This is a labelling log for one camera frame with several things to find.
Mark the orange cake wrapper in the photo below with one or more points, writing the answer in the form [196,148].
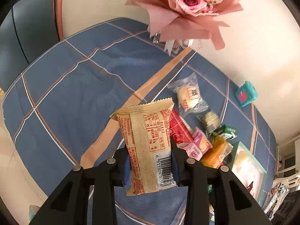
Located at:
[215,156]

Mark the red heart snack pack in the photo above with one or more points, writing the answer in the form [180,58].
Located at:
[178,130]

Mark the teal-rimmed white tray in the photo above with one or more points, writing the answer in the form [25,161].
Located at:
[247,169]

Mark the pink swiss roll pack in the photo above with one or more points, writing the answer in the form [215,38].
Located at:
[200,145]

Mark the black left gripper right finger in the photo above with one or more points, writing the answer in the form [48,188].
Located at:
[231,201]

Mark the dark blue-grey cabinet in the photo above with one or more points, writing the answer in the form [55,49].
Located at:
[28,28]

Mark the teal toy box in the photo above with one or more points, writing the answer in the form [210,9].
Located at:
[246,94]

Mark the green biscuit pack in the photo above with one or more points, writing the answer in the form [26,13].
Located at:
[226,132]

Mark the blue plaid tablecloth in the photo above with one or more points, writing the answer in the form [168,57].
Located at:
[56,113]

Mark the tan red-printed snack pack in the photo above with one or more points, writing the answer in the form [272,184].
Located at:
[145,130]

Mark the pink rose bouquet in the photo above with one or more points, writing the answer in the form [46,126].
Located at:
[178,23]

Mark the white bun clear wrapper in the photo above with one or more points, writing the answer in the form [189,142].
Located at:
[188,95]

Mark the round cookie green-edged wrapper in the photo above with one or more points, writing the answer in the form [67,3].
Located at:
[209,121]

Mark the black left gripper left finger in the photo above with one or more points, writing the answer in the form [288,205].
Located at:
[68,203]

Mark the white shelf unit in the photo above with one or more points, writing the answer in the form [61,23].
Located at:
[282,202]

